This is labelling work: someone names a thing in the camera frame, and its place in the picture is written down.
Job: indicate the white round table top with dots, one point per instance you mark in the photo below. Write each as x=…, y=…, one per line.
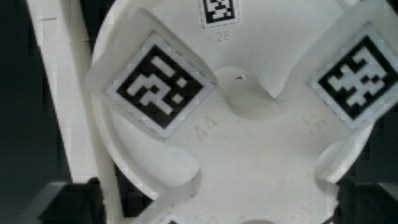
x=178, y=20

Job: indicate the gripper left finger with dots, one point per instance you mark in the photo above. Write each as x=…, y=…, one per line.
x=68, y=204

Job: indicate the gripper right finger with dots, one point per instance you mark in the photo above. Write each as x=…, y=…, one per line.
x=366, y=202

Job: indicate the white cylindrical table leg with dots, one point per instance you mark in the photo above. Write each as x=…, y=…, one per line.
x=249, y=100

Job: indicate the white cross-shaped table base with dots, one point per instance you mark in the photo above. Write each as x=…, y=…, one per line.
x=254, y=150

